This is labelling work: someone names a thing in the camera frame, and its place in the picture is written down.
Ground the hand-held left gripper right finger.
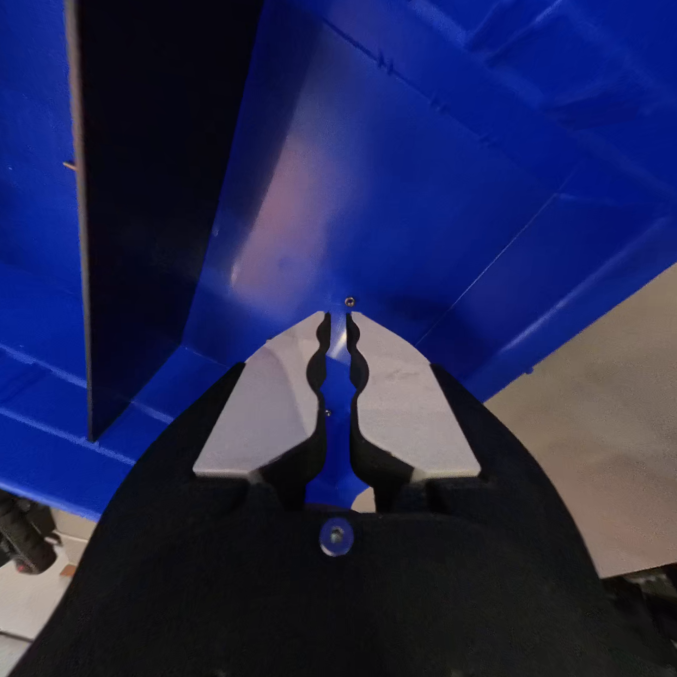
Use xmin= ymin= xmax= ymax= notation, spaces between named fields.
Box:
xmin=346 ymin=311 xmax=481 ymax=512

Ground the black bin divider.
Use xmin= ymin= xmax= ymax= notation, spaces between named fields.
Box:
xmin=65 ymin=0 xmax=265 ymax=442

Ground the blue plastic bin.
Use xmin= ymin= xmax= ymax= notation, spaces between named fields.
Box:
xmin=0 ymin=0 xmax=677 ymax=522

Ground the grey desk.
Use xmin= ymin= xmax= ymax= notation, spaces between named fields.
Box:
xmin=484 ymin=264 xmax=677 ymax=580

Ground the black device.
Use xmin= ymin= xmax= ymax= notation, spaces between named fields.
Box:
xmin=0 ymin=489 xmax=61 ymax=576

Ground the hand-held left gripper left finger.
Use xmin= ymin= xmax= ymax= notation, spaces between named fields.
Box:
xmin=193 ymin=311 xmax=332 ymax=510

